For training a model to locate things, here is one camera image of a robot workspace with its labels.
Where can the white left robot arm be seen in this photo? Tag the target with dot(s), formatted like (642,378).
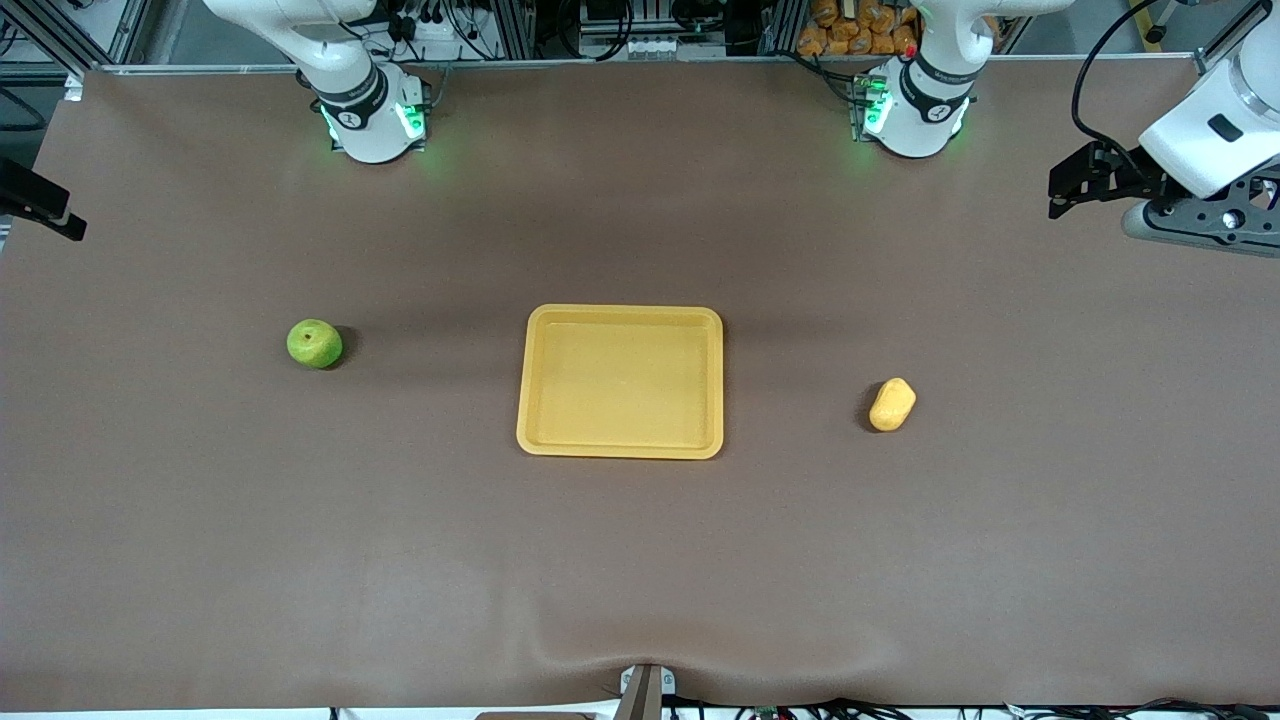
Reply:
(925,100)

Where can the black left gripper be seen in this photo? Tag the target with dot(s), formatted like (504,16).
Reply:
(1128,176)

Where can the yellow plastic tray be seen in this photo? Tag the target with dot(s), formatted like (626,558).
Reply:
(620,385)

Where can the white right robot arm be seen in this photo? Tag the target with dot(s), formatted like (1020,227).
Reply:
(360,110)

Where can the brown table cover mat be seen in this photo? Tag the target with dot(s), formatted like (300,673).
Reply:
(640,560)

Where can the metal table clamp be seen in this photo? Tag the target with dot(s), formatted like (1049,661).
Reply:
(645,692)

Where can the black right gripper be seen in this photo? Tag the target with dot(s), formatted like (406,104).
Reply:
(30,198)

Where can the aluminium table edge rail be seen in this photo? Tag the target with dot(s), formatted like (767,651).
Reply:
(640,62)

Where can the yellow potato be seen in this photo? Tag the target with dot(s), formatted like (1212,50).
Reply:
(892,405)

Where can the white power strip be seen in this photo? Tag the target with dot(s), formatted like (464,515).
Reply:
(425,35)

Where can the green apple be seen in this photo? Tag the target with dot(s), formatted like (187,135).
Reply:
(314,344)

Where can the bag of orange bread rolls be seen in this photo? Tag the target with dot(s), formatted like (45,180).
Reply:
(860,30)

